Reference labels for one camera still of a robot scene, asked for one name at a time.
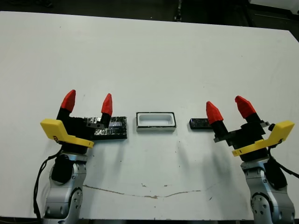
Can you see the black glossy box lid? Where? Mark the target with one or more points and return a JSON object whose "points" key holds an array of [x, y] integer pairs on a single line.
{"points": [[116, 133]]}

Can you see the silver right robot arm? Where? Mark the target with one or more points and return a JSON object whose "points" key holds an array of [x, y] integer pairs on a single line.
{"points": [[268, 203]]}

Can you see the white box base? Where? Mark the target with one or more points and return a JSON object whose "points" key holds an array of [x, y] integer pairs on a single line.
{"points": [[155, 129]]}

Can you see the black chair base leg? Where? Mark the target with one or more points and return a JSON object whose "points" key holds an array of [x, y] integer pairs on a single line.
{"points": [[178, 10]]}

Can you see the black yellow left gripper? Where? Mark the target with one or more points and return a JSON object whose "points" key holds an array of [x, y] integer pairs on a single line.
{"points": [[74, 130]]}

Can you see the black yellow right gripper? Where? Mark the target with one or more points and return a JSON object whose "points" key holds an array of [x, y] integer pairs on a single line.
{"points": [[247, 137]]}

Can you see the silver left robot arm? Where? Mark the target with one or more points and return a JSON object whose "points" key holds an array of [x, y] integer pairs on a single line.
{"points": [[63, 200]]}

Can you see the white furniture edge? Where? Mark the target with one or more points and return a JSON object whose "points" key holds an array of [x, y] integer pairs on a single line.
{"points": [[273, 1]]}

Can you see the small black camera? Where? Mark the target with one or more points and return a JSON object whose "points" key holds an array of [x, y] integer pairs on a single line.
{"points": [[198, 123]]}

